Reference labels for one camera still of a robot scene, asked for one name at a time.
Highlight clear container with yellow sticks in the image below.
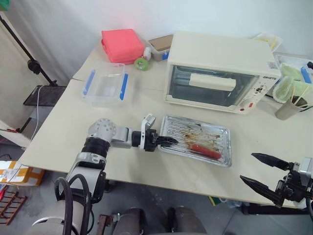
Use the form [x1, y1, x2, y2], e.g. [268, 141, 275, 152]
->
[252, 31, 284, 52]

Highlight pink square box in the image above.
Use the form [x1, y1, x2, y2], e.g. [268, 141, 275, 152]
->
[100, 28, 146, 65]

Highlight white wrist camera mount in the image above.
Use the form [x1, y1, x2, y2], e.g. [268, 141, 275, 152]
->
[299, 157, 313, 183]
[140, 113, 157, 150]

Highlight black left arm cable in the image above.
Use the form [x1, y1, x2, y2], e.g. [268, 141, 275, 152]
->
[54, 173, 95, 235]

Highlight red wire rack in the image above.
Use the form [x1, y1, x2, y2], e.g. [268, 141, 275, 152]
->
[0, 190, 28, 226]

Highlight green tape roll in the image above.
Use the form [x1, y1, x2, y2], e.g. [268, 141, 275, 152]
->
[134, 57, 151, 72]

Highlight small white bottle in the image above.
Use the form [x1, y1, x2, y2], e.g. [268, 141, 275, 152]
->
[143, 46, 153, 61]

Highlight clear container with brown lid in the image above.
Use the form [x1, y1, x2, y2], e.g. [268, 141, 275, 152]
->
[147, 34, 174, 63]

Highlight clear bin with blue clip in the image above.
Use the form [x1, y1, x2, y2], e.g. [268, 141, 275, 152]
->
[273, 52, 313, 84]

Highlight clear container with blue clips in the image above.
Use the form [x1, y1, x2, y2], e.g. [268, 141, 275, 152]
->
[81, 62, 129, 109]

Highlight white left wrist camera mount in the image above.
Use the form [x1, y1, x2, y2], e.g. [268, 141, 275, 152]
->
[140, 113, 157, 150]

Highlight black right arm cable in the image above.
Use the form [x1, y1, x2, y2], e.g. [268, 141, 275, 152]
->
[304, 195, 313, 221]

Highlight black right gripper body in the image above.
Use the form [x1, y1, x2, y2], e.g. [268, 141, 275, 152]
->
[275, 162, 313, 203]

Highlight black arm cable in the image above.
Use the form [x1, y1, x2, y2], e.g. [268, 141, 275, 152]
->
[54, 173, 95, 235]
[304, 195, 313, 221]

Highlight orange cardboard box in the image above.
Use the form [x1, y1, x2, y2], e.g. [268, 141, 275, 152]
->
[0, 160, 46, 188]

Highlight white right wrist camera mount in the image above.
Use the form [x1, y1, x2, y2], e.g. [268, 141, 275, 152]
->
[299, 157, 313, 183]

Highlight black tripod pole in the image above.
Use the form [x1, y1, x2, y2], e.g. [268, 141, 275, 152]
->
[0, 15, 60, 87]

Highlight rusty brown bracket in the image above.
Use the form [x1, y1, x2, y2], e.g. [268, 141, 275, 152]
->
[97, 213, 113, 235]

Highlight dark rounded shape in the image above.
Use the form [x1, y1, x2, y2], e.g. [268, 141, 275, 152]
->
[167, 206, 207, 235]
[111, 207, 148, 235]

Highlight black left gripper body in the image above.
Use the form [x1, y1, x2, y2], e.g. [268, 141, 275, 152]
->
[143, 129, 160, 152]

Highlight black mesh shelf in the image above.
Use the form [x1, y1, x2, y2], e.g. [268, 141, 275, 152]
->
[22, 85, 68, 107]

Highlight black table frame bar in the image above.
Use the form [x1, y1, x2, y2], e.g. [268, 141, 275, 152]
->
[241, 202, 309, 216]

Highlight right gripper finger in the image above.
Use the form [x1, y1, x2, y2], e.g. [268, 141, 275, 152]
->
[251, 153, 294, 172]
[240, 175, 286, 208]

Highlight silver metal baking tray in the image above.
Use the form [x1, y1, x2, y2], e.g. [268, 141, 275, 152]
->
[158, 114, 232, 168]

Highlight red sausage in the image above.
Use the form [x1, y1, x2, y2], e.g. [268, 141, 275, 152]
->
[189, 143, 223, 160]

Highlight cream toaster oven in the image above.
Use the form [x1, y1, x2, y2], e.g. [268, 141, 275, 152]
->
[164, 31, 282, 115]

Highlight white cable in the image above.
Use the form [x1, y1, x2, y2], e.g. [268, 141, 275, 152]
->
[30, 85, 42, 142]

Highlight green and yellow packet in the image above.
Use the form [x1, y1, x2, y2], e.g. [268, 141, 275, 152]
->
[208, 195, 222, 207]

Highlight green foam net sleeve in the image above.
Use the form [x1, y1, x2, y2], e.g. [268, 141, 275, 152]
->
[273, 76, 293, 103]
[291, 79, 313, 99]
[279, 62, 304, 82]

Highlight grey cup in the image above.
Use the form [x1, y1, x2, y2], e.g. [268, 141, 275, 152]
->
[274, 96, 310, 121]

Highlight green box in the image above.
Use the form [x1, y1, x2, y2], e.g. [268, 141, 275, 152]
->
[0, 0, 14, 12]

